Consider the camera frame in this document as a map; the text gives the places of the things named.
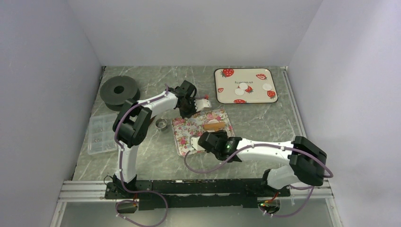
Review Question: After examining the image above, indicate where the black filament spool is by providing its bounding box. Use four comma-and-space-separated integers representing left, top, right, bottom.
100, 76, 140, 111

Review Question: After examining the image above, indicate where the round white wrapper middle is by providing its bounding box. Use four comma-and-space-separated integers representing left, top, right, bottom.
238, 83, 248, 90

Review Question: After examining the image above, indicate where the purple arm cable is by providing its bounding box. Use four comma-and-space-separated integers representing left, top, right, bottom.
113, 83, 170, 227
183, 143, 334, 219

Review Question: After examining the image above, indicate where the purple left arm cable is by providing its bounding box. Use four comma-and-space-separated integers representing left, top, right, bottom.
113, 83, 170, 227

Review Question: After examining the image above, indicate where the round white wrapper left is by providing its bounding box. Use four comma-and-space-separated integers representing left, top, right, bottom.
235, 88, 245, 96

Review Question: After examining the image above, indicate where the round white wrapper right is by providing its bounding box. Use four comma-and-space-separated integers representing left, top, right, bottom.
262, 83, 273, 91

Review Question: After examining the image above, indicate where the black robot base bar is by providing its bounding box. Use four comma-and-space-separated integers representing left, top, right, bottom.
105, 178, 290, 210

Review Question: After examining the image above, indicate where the strawberry print tray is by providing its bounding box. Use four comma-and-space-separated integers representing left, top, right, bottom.
214, 68, 278, 104

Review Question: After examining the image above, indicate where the aluminium frame rail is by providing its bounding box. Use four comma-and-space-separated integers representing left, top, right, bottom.
58, 181, 106, 202

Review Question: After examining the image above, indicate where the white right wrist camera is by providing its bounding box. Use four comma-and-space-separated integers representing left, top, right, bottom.
190, 136, 205, 152

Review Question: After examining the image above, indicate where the wooden rolling pin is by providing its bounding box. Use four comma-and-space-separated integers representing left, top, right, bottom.
203, 122, 225, 131

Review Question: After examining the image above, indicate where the clear plastic parts box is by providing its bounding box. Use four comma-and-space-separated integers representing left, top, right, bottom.
87, 113, 117, 155

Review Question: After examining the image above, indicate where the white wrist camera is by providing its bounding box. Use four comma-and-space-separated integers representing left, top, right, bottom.
190, 136, 205, 152
194, 95, 211, 112

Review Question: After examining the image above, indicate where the floral print tray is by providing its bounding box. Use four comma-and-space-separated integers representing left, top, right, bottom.
172, 108, 235, 157

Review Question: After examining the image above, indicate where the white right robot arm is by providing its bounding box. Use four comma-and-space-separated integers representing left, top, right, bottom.
190, 130, 327, 196

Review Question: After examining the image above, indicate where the round white wrapper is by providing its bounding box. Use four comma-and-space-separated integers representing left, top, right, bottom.
235, 88, 245, 96
262, 83, 273, 91
238, 83, 248, 90

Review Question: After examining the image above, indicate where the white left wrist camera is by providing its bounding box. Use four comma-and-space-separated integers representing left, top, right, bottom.
194, 95, 211, 112

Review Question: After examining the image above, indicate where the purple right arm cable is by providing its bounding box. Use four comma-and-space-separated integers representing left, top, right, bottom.
183, 143, 334, 219

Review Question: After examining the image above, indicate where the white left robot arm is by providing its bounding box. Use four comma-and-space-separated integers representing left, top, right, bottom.
113, 80, 199, 199

